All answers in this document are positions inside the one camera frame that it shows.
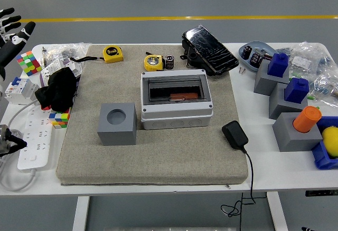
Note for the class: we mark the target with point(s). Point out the grey cube holder block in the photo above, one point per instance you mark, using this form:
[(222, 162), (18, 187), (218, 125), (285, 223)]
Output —
[(262, 82), (116, 133), (280, 107), (293, 140)]

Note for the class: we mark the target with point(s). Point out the blue plastic bin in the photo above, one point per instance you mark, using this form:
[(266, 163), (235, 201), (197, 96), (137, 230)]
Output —
[(320, 157)]

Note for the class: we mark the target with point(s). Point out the clear pen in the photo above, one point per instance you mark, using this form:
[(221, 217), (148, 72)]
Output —
[(44, 55)]

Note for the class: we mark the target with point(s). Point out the grey plastic junction box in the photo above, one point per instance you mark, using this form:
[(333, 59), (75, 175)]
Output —
[(175, 115)]

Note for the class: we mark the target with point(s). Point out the black cloth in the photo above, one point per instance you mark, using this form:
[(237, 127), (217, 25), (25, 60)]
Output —
[(58, 88)]

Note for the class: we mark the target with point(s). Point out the black power adapter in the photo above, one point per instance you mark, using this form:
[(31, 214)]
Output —
[(234, 134)]

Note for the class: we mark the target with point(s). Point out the white table frame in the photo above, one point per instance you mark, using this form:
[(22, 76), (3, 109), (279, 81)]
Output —
[(80, 215)]

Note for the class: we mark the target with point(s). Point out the clear plastic bags with parts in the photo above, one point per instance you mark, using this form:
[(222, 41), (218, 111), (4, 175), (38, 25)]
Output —
[(311, 59)]

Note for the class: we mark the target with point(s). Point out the yellow black round tape measure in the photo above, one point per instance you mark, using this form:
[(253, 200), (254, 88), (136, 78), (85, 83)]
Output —
[(153, 62)]

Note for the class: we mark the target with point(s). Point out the white terminal module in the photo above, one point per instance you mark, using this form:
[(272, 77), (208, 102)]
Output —
[(50, 71)]

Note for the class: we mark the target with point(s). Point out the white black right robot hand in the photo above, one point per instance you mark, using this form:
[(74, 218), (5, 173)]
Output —
[(307, 228)]

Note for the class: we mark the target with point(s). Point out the blue plastic block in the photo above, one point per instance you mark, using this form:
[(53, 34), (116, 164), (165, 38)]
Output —
[(295, 91), (277, 65)]

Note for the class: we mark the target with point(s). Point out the small black cylinder capacitor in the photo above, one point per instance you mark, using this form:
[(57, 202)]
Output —
[(169, 62)]

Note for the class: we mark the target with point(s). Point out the grey-brown fabric mat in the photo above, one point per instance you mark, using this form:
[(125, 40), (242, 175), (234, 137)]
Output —
[(171, 157)]

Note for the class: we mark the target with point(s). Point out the white purple packet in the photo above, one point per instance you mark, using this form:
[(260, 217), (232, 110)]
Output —
[(66, 63)]

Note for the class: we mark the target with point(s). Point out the white blue circuit breaker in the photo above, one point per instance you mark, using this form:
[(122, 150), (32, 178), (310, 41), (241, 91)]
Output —
[(19, 91)]

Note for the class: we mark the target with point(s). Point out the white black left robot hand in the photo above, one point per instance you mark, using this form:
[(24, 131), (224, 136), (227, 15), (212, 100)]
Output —
[(10, 49)]

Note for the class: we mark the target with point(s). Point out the clear plastic bag with parts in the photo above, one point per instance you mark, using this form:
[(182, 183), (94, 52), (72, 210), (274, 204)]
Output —
[(66, 48)]

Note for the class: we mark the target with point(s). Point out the yellow lemon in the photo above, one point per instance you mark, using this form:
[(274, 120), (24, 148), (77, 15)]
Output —
[(331, 141)]

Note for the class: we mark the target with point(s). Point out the small green connector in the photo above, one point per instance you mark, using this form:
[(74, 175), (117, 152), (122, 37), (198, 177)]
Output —
[(311, 97)]

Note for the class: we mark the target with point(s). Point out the blue-grey oval tray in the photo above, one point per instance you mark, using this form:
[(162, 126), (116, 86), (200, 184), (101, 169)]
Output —
[(254, 44)]

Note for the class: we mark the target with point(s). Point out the black table control panel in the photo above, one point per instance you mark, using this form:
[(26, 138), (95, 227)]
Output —
[(320, 193)]

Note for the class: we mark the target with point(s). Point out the white power strip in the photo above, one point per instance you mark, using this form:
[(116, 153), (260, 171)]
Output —
[(34, 141)]

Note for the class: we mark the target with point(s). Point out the small brown component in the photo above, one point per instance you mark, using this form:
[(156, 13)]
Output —
[(268, 56)]

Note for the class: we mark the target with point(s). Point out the colourful puzzle cube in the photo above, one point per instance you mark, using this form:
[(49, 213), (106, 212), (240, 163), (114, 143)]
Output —
[(29, 63), (60, 119)]

